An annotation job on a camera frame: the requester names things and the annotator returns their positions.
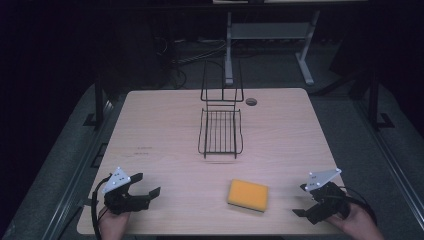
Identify aluminium floor rail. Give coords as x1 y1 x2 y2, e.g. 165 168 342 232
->
354 99 424 231
39 99 116 240

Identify yellow sponge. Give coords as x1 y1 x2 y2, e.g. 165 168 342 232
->
226 178 270 214

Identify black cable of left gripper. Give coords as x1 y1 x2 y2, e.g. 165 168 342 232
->
90 172 113 240

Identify black metal post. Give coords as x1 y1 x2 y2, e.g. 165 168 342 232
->
366 71 396 132
83 74 108 128

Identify white metal stand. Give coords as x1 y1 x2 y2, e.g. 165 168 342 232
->
223 9 322 87

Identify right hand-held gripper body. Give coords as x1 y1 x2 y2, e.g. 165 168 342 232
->
305 167 351 225

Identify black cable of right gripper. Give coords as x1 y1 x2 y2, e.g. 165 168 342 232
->
339 185 379 226

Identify bundle of floor cables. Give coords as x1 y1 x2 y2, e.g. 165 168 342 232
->
156 37 228 90

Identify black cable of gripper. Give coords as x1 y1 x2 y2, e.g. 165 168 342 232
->
339 185 379 226
90 172 113 240

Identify person's left hand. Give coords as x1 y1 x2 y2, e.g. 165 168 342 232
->
98 206 132 240

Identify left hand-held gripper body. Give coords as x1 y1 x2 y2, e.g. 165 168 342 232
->
101 166 152 216

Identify black wire rack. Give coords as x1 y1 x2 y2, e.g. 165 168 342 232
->
197 59 245 160

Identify person's right hand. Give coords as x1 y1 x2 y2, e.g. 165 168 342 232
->
327 202 385 240

